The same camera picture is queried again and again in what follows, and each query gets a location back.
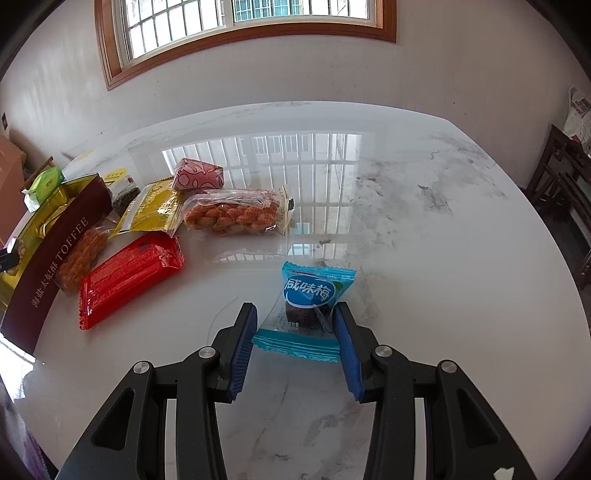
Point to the green tissue pack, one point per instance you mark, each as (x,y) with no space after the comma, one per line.
(42,187)

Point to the pink wrapped candy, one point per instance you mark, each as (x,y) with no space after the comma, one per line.
(193,174)

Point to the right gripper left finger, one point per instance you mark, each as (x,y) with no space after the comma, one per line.
(126,437)

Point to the small wooden stool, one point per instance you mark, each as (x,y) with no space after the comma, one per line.
(44,166)

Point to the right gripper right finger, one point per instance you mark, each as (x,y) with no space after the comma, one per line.
(465,438)

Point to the small blue plum candy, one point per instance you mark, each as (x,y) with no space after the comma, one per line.
(300,323)

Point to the pink covered cabinet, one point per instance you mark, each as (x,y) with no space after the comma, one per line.
(12,206)

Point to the dark wooden chair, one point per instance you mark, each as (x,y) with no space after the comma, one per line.
(559,190)

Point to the gold toffee tin box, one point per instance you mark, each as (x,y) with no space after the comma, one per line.
(49,236)

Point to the clear orange snack bag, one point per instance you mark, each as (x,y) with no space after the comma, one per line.
(82,258)

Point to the round yellow sticker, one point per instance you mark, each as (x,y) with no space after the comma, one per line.
(114,175)

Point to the clear twisted snack bag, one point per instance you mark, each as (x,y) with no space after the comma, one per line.
(229,212)

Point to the dark seaweed snack packet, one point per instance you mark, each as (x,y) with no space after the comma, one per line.
(123,192)

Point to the wooden window frame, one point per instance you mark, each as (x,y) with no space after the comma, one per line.
(136,36)

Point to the red foil snack packet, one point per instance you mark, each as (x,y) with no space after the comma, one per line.
(144,263)

